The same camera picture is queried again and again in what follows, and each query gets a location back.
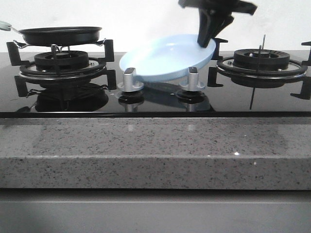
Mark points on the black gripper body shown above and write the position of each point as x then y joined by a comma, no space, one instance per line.
224,7

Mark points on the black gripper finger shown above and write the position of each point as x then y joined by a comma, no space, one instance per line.
218,23
206,27

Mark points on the light blue plate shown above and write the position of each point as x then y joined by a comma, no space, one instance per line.
167,58

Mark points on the black frying pan mint handle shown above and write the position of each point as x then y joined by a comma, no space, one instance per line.
60,36

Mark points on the black burner far side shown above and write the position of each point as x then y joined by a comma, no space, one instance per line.
268,60

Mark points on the silver knob far side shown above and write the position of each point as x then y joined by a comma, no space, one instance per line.
192,83

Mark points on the black pan support far side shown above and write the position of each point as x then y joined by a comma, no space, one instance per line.
256,79

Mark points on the silver knob near pan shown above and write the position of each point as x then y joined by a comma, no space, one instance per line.
130,84

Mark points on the black burner near pan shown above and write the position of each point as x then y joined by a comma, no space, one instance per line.
67,60

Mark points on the black glass gas cooktop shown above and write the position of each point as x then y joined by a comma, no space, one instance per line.
223,97

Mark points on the black pan support near pan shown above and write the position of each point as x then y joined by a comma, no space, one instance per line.
61,80

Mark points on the grey cabinet front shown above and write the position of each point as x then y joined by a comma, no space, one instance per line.
154,211

